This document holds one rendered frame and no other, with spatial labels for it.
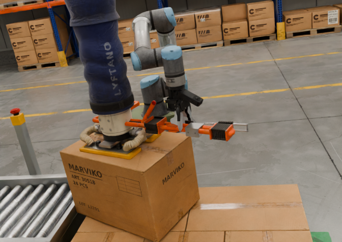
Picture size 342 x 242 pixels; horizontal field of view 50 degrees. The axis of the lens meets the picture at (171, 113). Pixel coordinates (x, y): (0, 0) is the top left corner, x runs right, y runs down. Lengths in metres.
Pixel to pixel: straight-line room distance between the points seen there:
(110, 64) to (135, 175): 0.53
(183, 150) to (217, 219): 0.40
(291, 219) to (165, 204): 0.63
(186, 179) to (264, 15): 7.27
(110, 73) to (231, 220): 0.96
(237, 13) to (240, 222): 7.78
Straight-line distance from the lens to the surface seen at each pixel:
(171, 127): 1.71
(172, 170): 1.84
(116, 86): 1.79
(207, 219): 1.99
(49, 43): 9.96
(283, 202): 2.09
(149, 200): 1.74
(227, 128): 1.59
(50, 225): 2.27
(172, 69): 1.59
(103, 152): 1.88
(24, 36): 10.23
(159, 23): 2.23
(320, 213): 2.94
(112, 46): 1.76
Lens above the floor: 1.75
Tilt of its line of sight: 20 degrees down
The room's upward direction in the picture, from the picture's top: 9 degrees counter-clockwise
